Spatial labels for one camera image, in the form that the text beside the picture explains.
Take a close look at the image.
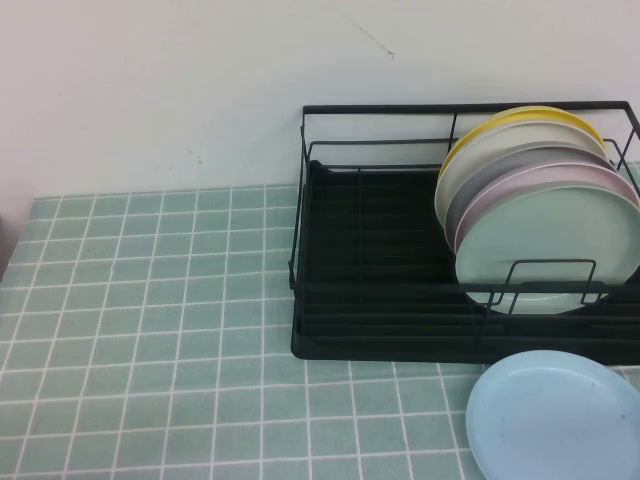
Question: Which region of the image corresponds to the mint green plate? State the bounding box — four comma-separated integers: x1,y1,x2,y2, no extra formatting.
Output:
453,185,640,316

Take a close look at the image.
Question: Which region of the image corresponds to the grey plate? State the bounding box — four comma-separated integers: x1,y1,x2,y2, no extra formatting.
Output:
443,142,622,247

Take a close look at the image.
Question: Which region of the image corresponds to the cream white plate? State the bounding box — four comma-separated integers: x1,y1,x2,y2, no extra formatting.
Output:
433,113,613,232

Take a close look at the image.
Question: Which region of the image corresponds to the pink plate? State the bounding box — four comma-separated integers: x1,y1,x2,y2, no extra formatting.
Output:
452,162,640,257

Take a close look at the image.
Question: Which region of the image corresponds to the yellow plate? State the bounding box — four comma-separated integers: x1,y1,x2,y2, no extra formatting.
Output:
437,105,609,192

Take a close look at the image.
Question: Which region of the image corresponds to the light blue plate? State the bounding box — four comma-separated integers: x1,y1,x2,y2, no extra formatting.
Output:
465,349,640,480

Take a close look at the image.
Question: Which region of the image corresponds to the black drip tray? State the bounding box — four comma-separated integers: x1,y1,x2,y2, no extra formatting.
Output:
290,159,640,366

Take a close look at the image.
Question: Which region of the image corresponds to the green checkered tablecloth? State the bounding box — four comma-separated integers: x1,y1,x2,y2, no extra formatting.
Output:
0,158,640,480

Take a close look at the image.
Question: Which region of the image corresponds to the black wire dish rack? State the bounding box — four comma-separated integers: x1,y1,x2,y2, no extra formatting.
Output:
288,101,640,352

